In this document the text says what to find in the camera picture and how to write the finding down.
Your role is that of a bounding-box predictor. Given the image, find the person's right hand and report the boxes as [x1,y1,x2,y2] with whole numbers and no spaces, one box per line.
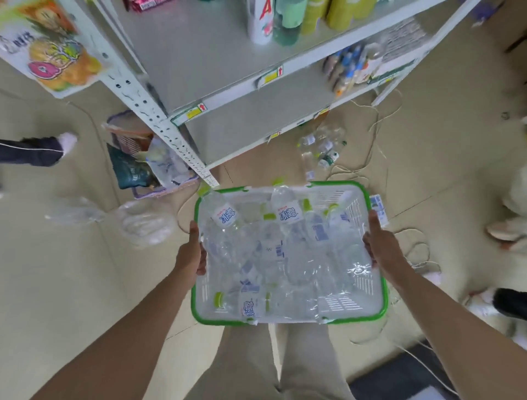
[362,210,407,276]

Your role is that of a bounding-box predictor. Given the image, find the person's left hand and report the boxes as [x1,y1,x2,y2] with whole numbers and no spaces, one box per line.
[175,220,208,278]

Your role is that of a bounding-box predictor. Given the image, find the white basket with green rim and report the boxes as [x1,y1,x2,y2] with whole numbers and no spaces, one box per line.
[190,180,390,326]

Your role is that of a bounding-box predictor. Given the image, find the person's left forearm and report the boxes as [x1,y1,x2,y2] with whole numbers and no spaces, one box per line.
[30,268,203,400]

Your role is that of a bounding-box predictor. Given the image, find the person's right forearm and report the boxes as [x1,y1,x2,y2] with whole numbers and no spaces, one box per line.
[386,260,527,400]

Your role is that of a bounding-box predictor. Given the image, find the blue white label strip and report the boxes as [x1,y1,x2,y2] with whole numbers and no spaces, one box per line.
[369,194,390,230]

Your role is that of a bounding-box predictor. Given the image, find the clear crumpled plastic bag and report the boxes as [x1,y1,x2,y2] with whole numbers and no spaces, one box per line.
[143,137,198,188]

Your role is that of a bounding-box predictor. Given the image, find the cluster of empty green-capped bottles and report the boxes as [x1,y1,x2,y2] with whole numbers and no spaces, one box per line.
[297,123,349,180]

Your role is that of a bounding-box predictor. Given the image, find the pile of clear water bottles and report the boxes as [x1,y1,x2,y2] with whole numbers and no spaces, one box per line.
[201,185,373,323]

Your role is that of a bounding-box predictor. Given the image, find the dark green packet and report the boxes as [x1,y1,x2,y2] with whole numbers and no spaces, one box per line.
[107,143,159,190]

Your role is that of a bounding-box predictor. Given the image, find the purple plastic basket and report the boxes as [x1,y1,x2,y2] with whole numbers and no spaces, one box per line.
[102,110,203,200]

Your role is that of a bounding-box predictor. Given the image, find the dark floor mat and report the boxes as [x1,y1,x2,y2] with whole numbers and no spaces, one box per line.
[347,341,460,400]

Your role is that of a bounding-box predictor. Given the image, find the row of small drink bottles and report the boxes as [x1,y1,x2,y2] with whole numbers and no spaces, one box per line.
[322,41,385,98]

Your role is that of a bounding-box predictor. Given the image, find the person's beige trousers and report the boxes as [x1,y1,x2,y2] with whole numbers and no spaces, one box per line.
[184,323,355,400]

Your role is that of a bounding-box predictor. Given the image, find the white striped carton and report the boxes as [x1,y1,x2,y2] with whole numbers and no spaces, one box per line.
[378,17,430,80]

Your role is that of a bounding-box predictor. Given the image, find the white metal shelf unit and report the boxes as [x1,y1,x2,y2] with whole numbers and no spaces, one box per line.
[58,0,483,188]

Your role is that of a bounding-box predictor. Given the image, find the yellow-green drink bottle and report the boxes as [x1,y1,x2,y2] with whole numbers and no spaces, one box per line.
[354,0,378,20]
[327,0,360,32]
[300,0,331,36]

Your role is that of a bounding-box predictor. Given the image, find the green drink bottle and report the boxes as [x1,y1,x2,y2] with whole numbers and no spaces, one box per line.
[272,0,309,46]

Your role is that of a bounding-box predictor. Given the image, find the white can with red print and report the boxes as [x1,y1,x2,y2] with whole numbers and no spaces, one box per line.
[246,0,276,45]

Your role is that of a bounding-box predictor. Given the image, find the pink snack packet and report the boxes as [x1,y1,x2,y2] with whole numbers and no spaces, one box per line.
[123,0,174,12]

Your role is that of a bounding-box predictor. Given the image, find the colourful cartoon poster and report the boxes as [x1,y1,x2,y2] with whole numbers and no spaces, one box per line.
[0,0,113,99]

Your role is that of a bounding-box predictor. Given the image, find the purple object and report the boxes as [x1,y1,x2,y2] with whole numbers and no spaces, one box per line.
[469,0,505,28]

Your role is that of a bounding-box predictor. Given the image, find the thin white cable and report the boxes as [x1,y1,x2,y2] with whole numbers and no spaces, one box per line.
[329,87,458,397]

